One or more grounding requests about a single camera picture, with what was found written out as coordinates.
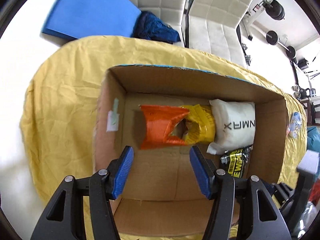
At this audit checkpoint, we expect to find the white pouch with black letters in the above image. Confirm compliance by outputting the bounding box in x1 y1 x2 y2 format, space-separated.
207 99 256 155

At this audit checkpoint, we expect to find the cardboard box with cow print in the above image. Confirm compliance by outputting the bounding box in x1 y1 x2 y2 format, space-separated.
94 65 288 237

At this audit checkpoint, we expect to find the teal bean bag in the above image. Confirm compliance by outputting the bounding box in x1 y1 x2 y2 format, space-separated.
307 126 320 153

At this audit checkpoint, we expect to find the yellow tablecloth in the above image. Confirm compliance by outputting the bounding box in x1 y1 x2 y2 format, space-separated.
19 35 308 240

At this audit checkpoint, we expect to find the orange snack packet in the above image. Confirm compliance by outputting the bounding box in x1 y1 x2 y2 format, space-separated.
140 105 189 150

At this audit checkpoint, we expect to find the dark wooden stool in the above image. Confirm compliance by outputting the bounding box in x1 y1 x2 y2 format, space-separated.
300 96 319 127

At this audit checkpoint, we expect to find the white weight bench rack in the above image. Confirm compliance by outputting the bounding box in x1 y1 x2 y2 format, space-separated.
241 0 265 29

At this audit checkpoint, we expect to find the yellow snack packet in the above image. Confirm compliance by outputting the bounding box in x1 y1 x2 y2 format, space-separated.
182 104 216 145

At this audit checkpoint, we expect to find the dark blue cloth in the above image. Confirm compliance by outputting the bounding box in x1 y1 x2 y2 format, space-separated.
132 11 181 44

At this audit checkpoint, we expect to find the blue tissue pack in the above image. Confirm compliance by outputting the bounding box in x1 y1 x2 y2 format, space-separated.
287 112 302 139

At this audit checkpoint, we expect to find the black shoe wipes pack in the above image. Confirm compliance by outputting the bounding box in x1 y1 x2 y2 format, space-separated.
219 145 253 178

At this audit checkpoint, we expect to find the barbell on floor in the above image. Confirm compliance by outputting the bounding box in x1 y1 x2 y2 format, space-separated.
266 30 296 59

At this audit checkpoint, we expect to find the right white padded chair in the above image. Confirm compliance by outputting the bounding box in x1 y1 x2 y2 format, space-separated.
186 0 253 67

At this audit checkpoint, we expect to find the blue foam mat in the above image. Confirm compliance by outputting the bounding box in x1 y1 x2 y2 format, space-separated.
42 0 141 41

